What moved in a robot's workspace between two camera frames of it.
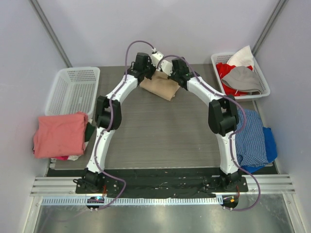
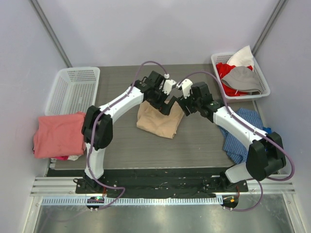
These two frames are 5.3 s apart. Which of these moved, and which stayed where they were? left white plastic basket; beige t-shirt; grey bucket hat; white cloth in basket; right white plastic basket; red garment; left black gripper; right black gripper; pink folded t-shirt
Moved: right black gripper; beige t-shirt; left black gripper
Stayed: right white plastic basket; pink folded t-shirt; grey bucket hat; white cloth in basket; red garment; left white plastic basket
